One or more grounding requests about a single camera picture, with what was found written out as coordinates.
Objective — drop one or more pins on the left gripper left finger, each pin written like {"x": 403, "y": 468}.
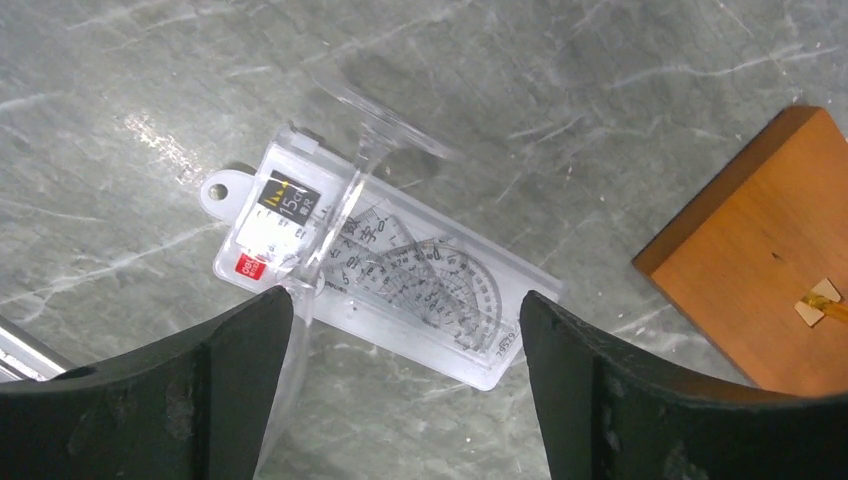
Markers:
{"x": 193, "y": 405}

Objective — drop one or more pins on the gold wire glass rack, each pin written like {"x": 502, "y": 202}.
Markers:
{"x": 769, "y": 227}

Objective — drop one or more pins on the flat blister pack on table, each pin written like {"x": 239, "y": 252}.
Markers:
{"x": 399, "y": 275}

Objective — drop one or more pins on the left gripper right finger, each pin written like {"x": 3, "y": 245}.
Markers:
{"x": 608, "y": 409}

